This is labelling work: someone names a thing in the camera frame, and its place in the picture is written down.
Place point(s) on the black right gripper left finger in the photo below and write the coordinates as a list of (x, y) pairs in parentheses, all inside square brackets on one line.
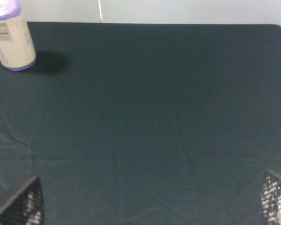
[(23, 204)]

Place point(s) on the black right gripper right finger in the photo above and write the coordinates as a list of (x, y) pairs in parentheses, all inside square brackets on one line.
[(271, 198)]

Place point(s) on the black tablecloth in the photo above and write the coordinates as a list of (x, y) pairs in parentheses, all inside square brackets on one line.
[(139, 124)]

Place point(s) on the purple capped cylindrical roll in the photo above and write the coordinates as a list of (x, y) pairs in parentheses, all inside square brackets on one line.
[(17, 50)]

